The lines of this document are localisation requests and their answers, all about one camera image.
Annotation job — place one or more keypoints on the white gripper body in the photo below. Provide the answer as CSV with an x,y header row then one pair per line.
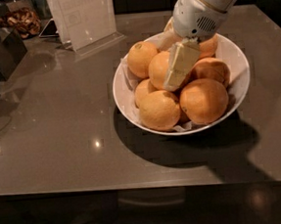
x,y
195,16

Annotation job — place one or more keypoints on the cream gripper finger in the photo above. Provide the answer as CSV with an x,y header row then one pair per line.
x,y
169,38
183,55

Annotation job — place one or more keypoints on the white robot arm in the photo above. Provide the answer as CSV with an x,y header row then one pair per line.
x,y
192,22

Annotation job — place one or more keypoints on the clear acrylic sign holder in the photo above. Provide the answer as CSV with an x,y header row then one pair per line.
x,y
85,26

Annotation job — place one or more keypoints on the black smartphone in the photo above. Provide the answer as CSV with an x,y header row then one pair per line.
x,y
49,30

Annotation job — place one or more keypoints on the glass jar dried snacks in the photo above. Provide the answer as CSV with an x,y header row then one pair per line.
x,y
20,15

